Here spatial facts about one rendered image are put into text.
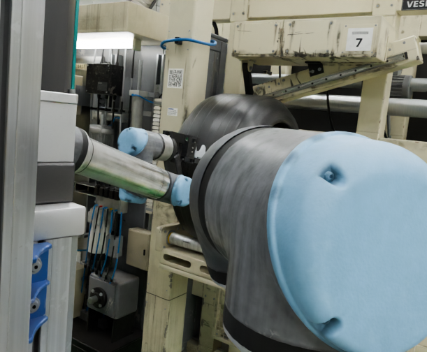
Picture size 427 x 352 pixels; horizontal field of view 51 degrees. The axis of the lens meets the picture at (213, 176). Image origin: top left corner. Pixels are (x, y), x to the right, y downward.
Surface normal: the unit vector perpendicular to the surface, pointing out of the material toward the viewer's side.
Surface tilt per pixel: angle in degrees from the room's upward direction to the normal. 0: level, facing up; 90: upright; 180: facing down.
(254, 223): 84
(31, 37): 90
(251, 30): 90
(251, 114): 55
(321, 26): 90
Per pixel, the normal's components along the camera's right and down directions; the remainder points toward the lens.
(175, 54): -0.55, 0.05
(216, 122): -0.39, -0.55
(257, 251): -0.90, 0.11
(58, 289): 0.74, 0.15
